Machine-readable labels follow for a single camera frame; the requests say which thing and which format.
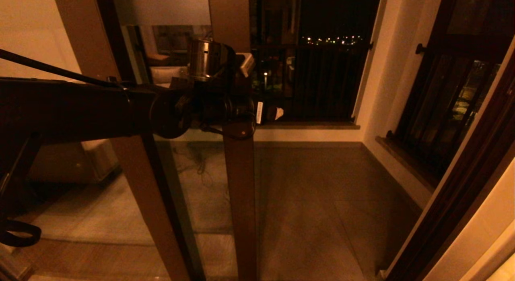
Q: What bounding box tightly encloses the brown framed sliding glass door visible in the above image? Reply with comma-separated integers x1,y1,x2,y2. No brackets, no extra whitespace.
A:
111,0,259,281

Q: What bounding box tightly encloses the black metal balcony railing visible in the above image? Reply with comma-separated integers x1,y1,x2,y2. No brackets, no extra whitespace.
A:
251,43,373,121

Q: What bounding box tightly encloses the brown framed fixed glass panel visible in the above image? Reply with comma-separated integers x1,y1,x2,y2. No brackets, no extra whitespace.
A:
0,0,190,281

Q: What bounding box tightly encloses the brown stone side window sill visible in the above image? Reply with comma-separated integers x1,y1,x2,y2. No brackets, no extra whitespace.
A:
374,136,437,193

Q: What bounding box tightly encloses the beige sofa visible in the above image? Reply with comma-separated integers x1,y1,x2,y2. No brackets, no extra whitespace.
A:
28,138,120,184

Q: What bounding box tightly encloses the black metal side window railing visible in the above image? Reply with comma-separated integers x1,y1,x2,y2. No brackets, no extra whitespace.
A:
386,43,499,173

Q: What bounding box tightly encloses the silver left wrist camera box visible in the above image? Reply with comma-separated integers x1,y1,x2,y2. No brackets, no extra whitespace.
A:
240,53,255,78

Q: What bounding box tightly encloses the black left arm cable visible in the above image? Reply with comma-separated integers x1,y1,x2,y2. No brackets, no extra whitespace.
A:
0,49,121,88

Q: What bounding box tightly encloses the dark brown side window frame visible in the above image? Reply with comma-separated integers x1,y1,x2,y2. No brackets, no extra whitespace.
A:
426,0,515,60

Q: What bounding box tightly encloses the black strap loop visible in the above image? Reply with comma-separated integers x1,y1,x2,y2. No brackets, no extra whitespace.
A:
0,220,42,248

